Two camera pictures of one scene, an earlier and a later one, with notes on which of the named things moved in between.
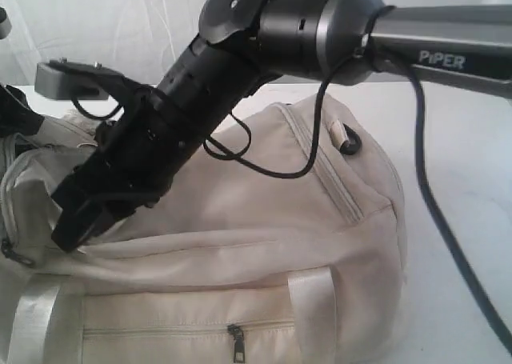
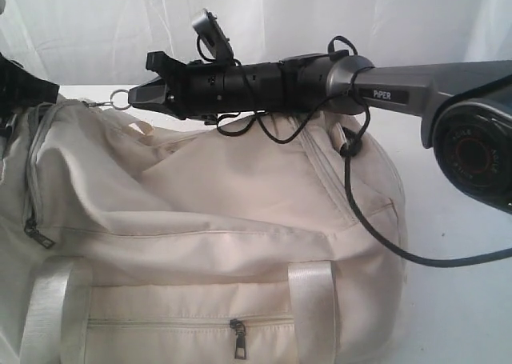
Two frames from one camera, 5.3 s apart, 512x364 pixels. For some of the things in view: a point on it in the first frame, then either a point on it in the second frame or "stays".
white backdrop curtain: (140, 27) stays
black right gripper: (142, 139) → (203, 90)
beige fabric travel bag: (280, 238) stays
